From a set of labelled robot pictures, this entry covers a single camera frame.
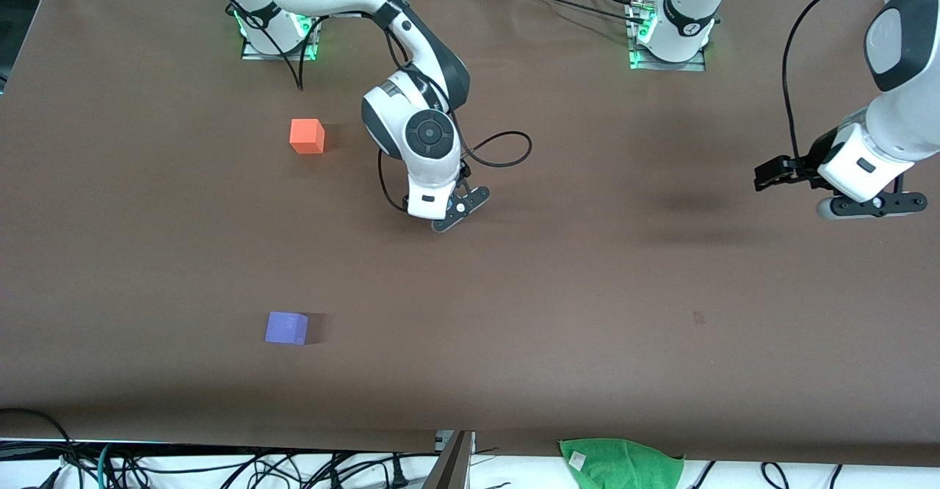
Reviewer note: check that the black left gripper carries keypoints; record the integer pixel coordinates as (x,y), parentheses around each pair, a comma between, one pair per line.
(806,165)

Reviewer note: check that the aluminium camera post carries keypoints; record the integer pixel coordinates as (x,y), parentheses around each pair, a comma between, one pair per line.
(452,467)

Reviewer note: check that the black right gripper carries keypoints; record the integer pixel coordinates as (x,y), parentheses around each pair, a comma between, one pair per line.
(465,171)

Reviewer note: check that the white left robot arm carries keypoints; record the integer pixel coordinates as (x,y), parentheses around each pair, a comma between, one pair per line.
(903,34)

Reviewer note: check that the brown table cover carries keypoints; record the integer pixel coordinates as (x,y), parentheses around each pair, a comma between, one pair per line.
(587,313)

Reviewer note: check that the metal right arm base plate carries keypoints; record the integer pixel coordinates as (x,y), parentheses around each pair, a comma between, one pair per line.
(257,55)

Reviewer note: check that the purple foam block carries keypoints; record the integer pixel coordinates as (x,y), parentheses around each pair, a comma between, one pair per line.
(285,329)

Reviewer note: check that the green cloth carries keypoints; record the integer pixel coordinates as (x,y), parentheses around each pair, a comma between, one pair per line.
(624,467)

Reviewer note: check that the black power plug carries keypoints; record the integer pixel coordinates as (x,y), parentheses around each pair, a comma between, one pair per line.
(398,471)

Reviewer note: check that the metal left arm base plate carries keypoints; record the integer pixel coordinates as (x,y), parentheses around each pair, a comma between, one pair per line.
(698,65)

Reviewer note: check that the orange foam block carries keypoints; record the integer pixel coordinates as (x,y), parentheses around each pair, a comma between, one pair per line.
(305,136)

